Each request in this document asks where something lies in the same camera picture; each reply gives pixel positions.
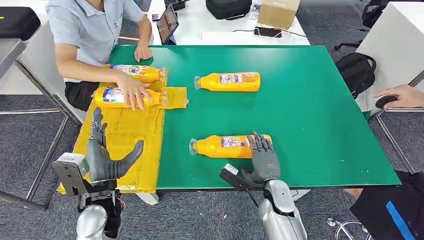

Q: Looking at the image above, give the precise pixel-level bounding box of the green mat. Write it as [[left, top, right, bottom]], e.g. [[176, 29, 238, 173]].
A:
[[107, 44, 402, 190]]

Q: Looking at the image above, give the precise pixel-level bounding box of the person's hand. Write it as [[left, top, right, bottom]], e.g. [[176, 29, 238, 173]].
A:
[[374, 84, 424, 110]]

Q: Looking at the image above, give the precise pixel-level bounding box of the black round device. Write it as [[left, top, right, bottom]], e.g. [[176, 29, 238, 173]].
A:
[[375, 94, 400, 110]]

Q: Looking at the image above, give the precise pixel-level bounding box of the person's left hand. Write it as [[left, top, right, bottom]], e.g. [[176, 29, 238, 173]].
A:
[[133, 43, 154, 63]]

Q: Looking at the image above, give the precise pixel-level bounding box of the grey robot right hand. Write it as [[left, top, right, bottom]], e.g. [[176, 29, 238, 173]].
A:
[[241, 131, 281, 184]]

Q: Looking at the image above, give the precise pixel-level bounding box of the thin black cable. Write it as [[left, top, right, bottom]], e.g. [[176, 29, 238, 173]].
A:
[[232, 28, 309, 38]]

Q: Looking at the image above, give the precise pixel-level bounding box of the black hard case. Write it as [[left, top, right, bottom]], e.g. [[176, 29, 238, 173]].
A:
[[0, 6, 42, 41]]

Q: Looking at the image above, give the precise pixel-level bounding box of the person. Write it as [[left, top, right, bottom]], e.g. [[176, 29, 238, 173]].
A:
[[45, 0, 154, 113], [344, 170, 424, 240]]

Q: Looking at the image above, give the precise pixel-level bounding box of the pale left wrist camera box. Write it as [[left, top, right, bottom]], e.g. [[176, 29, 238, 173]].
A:
[[52, 152, 90, 197]]

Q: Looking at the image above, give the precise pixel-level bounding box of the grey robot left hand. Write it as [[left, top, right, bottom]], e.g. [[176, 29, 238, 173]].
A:
[[86, 106, 145, 183]]

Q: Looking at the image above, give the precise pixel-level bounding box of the yellow sheet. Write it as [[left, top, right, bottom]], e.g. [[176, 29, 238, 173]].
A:
[[56, 67, 190, 195]]

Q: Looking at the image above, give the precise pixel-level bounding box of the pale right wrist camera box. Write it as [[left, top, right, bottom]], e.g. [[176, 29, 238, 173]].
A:
[[219, 163, 266, 192]]

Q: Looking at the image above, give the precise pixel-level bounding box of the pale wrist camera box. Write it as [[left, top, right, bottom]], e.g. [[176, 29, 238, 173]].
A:
[[52, 152, 90, 197], [219, 163, 266, 192]]

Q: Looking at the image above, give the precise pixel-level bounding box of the black backpack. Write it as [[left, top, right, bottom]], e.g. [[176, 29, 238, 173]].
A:
[[335, 52, 378, 100]]

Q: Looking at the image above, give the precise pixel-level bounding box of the black tablet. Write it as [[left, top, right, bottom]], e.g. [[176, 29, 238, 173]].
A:
[[156, 3, 180, 46]]

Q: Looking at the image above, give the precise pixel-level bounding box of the black desk device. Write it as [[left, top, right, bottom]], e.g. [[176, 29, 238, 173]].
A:
[[163, 0, 187, 11]]

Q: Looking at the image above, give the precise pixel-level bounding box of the chrome chair base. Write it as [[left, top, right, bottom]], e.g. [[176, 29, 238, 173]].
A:
[[327, 217, 375, 240]]

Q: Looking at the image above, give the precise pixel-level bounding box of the white desk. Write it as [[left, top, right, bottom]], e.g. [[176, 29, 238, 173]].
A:
[[147, 0, 312, 47]]

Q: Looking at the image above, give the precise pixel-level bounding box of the white table with steel legs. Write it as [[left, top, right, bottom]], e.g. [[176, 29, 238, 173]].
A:
[[356, 1, 424, 175], [0, 0, 88, 211]]

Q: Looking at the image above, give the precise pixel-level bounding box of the cardboard box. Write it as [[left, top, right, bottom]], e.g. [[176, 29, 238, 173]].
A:
[[256, 0, 302, 31]]

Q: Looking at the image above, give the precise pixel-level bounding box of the black zipped bag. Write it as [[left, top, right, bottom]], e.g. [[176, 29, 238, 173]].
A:
[[205, 0, 253, 21]]

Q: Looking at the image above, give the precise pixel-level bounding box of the orange drink bottle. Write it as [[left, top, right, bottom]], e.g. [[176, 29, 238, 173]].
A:
[[104, 63, 169, 84], [94, 86, 169, 110], [194, 71, 262, 93], [188, 134, 273, 160]]

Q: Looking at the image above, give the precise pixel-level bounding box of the person's right hand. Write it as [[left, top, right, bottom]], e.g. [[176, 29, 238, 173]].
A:
[[115, 73, 152, 111]]

